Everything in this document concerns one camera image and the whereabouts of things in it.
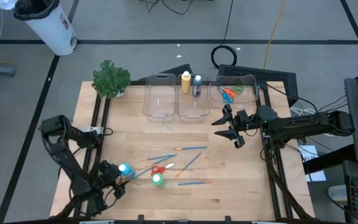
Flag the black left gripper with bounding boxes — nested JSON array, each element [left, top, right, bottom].
[[99, 161, 130, 200]]

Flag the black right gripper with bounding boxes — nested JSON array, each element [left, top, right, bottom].
[[211, 104, 258, 149]]

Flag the blue paint bottle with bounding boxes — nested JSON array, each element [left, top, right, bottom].
[[117, 162, 137, 181]]

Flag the orange scissors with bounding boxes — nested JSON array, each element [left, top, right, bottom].
[[222, 88, 239, 98]]

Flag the red scissors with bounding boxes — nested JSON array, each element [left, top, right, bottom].
[[150, 162, 175, 177]]

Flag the green paint bottle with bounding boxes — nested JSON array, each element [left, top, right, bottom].
[[151, 173, 167, 188]]

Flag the dark grey paint bottle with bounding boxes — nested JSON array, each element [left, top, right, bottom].
[[192, 75, 203, 97]]

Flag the yellow paint bottle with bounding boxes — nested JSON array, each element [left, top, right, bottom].
[[180, 70, 192, 94]]

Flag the blue scissors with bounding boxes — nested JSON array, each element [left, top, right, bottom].
[[218, 86, 234, 104]]

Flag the wide clear plastic bin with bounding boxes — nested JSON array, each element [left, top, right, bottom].
[[209, 73, 259, 104]]

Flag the white paper sheet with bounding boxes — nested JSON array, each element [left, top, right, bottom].
[[298, 144, 327, 183]]

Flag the green plant in white pot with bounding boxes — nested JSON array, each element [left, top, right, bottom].
[[91, 60, 132, 100]]

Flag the black diagonal bar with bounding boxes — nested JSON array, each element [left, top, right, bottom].
[[303, 143, 356, 175]]

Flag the pale grey rounded object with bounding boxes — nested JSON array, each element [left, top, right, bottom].
[[328, 185, 349, 203]]

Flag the white trash can black bag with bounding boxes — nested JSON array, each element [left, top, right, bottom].
[[13, 0, 79, 57]]

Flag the white plastic bag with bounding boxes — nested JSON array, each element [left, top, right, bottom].
[[0, 0, 19, 11]]

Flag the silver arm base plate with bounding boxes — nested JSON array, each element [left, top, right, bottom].
[[80, 126, 105, 133]]

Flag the black coiled floor cable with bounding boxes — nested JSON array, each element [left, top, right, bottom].
[[210, 0, 238, 70]]

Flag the black aluminium table frame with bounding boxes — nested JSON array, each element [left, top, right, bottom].
[[53, 80, 315, 224]]

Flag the yellow cable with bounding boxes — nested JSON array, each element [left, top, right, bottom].
[[263, 0, 288, 70]]

